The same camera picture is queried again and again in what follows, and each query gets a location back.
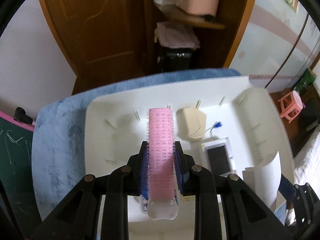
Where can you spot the brown wooden door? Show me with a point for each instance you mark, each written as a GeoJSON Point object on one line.
{"type": "Point", "coordinates": [104, 41]}

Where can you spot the blue plush table cloth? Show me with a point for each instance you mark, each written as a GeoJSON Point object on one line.
{"type": "Point", "coordinates": [58, 155]}

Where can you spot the pink hair roller clip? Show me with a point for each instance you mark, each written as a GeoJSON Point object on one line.
{"type": "Point", "coordinates": [161, 204]}

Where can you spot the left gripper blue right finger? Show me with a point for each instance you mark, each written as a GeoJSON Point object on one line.
{"type": "Point", "coordinates": [178, 173]}

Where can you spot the white patterned bedding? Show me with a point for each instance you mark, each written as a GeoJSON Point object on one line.
{"type": "Point", "coordinates": [307, 164]}

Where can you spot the white plastic storage bin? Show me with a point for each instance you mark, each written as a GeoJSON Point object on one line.
{"type": "Point", "coordinates": [117, 124]}

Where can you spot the beige geometric box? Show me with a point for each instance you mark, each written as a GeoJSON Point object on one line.
{"type": "Point", "coordinates": [191, 124]}

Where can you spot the green chalkboard pink frame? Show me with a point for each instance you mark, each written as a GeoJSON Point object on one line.
{"type": "Point", "coordinates": [16, 172]}

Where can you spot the blue dental floss box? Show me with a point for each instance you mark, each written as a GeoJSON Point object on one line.
{"type": "Point", "coordinates": [281, 208]}

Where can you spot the folded pink cloth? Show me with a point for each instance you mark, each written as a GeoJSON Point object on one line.
{"type": "Point", "coordinates": [176, 36]}

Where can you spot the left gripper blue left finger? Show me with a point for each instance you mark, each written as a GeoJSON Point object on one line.
{"type": "Point", "coordinates": [144, 176]}

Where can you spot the wooden corner shelf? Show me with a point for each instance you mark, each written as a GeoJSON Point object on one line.
{"type": "Point", "coordinates": [219, 36]}

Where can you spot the white compact camera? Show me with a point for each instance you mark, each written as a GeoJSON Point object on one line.
{"type": "Point", "coordinates": [217, 154]}

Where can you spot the pink storage basket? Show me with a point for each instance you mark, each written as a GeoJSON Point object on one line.
{"type": "Point", "coordinates": [198, 7]}

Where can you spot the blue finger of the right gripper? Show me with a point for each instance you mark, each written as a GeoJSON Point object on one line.
{"type": "Point", "coordinates": [287, 190]}

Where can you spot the pink plastic stool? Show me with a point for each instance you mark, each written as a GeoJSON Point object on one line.
{"type": "Point", "coordinates": [291, 105]}

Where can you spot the green bag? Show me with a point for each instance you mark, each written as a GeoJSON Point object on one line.
{"type": "Point", "coordinates": [305, 81]}

